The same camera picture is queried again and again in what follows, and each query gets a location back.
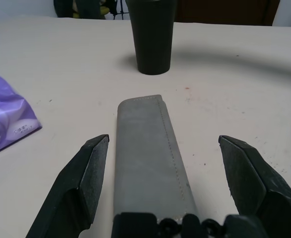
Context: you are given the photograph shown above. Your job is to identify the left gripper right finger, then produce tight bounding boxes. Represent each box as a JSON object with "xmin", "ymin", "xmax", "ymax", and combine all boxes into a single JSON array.
[{"xmin": 218, "ymin": 135, "xmax": 291, "ymax": 238}]

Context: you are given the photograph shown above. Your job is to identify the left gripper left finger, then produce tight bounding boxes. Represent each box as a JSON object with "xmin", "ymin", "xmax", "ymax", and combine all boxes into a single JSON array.
[{"xmin": 23, "ymin": 134, "xmax": 110, "ymax": 238}]

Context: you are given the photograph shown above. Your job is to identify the grey glasses case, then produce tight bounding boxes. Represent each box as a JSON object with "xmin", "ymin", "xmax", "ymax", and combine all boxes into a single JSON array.
[{"xmin": 113, "ymin": 94, "xmax": 198, "ymax": 223}]

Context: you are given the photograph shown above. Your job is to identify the purple tissue pack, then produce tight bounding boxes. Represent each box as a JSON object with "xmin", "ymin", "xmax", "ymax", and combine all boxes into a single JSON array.
[{"xmin": 0, "ymin": 59, "xmax": 43, "ymax": 159}]

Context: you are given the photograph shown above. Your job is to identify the dark brown door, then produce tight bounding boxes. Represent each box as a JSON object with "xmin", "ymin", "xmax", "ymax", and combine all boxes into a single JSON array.
[{"xmin": 176, "ymin": 0, "xmax": 281, "ymax": 27}]

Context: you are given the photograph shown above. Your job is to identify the black cup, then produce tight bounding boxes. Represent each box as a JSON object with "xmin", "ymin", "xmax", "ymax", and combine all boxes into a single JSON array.
[{"xmin": 124, "ymin": 0, "xmax": 177, "ymax": 75}]

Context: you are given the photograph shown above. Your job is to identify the black jacket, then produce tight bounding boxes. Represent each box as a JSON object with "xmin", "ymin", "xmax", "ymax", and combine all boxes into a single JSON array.
[{"xmin": 53, "ymin": 0, "xmax": 118, "ymax": 20}]

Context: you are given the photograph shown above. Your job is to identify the yellow-green stool cushion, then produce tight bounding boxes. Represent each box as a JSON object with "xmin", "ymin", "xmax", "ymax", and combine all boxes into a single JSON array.
[{"xmin": 72, "ymin": 0, "xmax": 111, "ymax": 20}]

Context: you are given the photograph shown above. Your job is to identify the black tripod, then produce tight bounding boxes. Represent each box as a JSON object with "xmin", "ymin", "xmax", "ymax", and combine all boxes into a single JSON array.
[{"xmin": 113, "ymin": 0, "xmax": 126, "ymax": 20}]

